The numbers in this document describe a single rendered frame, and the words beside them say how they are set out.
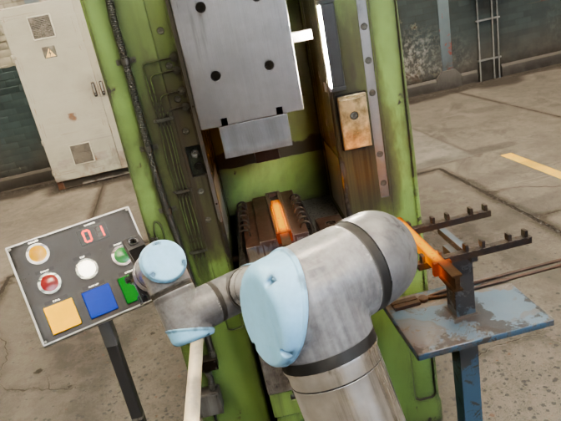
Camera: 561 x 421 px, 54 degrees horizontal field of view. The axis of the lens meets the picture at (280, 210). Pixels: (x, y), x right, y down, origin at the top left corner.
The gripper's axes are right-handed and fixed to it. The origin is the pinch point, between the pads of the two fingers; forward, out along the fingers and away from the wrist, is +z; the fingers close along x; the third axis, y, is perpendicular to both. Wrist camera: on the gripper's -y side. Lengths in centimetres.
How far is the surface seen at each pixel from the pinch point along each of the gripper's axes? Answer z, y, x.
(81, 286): 11.0, -4.8, -13.0
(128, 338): 194, 11, 13
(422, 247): -26, 23, 67
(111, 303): 10.3, 2.5, -7.6
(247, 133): -7, -26, 42
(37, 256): 10.6, -16.8, -20.3
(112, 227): 11.0, -17.3, 0.4
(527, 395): 40, 100, 131
